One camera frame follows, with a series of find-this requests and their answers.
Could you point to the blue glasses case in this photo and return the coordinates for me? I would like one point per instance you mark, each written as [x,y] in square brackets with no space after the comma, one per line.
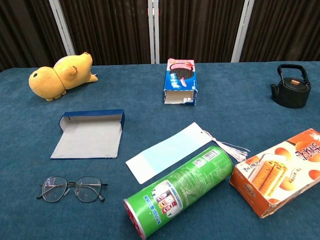
[87,137]

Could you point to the white screen frame post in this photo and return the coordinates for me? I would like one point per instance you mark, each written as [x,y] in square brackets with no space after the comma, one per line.
[241,30]
[61,25]
[153,30]

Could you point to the blue table cloth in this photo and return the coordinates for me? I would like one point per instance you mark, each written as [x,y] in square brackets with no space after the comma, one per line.
[150,112]

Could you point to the blue cookie box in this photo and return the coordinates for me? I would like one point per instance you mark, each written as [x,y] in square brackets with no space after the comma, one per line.
[180,77]

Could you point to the orange egg roll box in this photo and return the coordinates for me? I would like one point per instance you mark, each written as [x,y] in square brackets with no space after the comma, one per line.
[275,175]

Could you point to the black wire-frame eyeglasses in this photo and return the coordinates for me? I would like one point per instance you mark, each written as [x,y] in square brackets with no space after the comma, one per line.
[55,188]

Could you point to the dark brown pleated curtain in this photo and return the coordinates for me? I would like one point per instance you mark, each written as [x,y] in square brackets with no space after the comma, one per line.
[112,30]

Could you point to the yellow plush animal toy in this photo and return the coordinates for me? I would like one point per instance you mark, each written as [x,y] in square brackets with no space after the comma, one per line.
[62,72]

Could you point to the white tasselled bookmark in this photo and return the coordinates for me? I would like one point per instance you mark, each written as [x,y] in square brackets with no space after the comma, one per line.
[170,150]

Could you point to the green chips can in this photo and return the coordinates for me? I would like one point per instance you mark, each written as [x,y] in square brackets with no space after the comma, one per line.
[180,190]

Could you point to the black cast iron kettle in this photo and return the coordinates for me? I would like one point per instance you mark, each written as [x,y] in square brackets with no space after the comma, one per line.
[291,96]

